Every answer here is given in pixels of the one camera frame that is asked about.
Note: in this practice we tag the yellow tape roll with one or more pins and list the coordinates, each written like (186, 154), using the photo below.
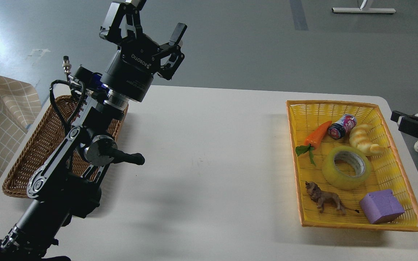
(351, 156)

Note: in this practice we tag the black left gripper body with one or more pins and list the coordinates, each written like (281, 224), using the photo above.
(130, 72)

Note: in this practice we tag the yellow plastic basket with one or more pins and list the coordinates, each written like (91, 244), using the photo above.
(387, 171)

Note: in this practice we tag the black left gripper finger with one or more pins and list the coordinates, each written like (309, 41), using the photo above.
(122, 24)
(169, 55)

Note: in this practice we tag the purple foam block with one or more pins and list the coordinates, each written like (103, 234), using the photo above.
(381, 206)

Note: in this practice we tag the small purple drink can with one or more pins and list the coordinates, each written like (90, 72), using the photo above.
(342, 127)

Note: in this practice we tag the orange toy carrot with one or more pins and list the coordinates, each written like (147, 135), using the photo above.
(312, 141)

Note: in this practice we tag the brown wicker basket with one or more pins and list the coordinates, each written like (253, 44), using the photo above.
(46, 137)

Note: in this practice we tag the toy croissant bread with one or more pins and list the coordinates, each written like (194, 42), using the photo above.
(359, 139)

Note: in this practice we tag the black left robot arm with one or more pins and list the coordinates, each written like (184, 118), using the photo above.
(86, 103)

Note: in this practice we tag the white stand base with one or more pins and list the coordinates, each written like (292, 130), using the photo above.
(365, 7)

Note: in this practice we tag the brown toy lion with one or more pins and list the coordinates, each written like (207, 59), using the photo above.
(318, 196)

